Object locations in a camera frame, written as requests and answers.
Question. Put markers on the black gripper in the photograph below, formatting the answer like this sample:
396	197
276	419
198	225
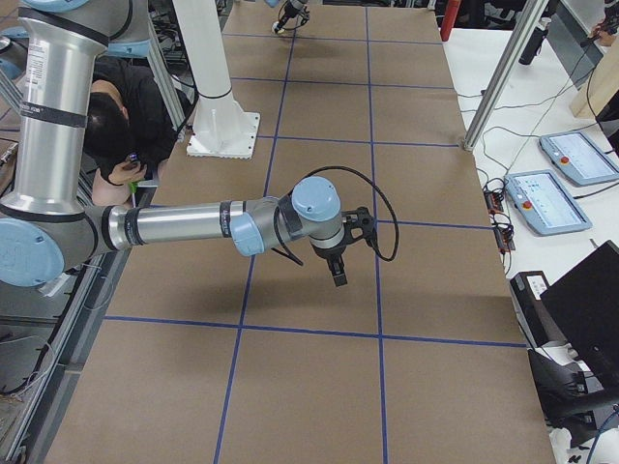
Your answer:
330	253

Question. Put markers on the blue white call bell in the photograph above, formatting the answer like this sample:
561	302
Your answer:
278	29

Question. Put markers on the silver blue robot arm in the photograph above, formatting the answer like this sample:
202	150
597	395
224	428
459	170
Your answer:
293	8
49	222

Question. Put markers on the orange circuit board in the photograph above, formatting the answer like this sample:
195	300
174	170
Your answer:
504	238
494	200

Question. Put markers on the black computer box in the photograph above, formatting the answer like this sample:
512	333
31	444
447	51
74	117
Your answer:
538	325

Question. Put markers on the near blue teach pendant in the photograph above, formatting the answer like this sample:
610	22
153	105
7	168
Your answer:
545	204

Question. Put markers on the blue teach pendant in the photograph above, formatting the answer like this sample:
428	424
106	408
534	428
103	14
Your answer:
545	204
579	158

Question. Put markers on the person in black jacket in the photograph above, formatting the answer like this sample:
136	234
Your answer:
129	133

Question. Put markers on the black laptop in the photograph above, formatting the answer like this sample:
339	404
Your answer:
584	305

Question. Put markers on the far blue teach pendant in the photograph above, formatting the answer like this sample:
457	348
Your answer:
579	158

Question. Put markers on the red cylinder bottle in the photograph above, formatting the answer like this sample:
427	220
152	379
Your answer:
449	19

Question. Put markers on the black water bottle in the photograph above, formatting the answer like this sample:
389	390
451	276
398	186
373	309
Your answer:
535	42

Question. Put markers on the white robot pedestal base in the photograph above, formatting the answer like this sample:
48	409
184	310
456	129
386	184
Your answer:
221	128

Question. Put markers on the aluminium frame post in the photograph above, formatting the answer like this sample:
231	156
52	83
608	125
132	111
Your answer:
530	16

